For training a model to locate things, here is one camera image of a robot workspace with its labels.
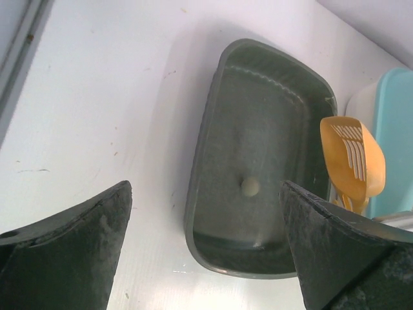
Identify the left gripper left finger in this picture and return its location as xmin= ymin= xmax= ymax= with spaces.
xmin=1 ymin=181 xmax=132 ymax=309

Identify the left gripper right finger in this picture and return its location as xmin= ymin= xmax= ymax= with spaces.
xmin=279 ymin=181 xmax=412 ymax=309

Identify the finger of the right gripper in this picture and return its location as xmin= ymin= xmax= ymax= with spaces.
xmin=372 ymin=211 xmax=412 ymax=232

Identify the orange litter scoop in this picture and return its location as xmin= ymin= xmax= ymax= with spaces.
xmin=319 ymin=116 xmax=386 ymax=215

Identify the pale green waste ball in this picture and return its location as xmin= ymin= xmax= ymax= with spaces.
xmin=241 ymin=176 xmax=260 ymax=197

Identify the teal litter box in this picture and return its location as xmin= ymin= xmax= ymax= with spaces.
xmin=345 ymin=68 xmax=412 ymax=218

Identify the dark grey plastic tray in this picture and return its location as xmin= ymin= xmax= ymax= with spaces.
xmin=184 ymin=39 xmax=337 ymax=279

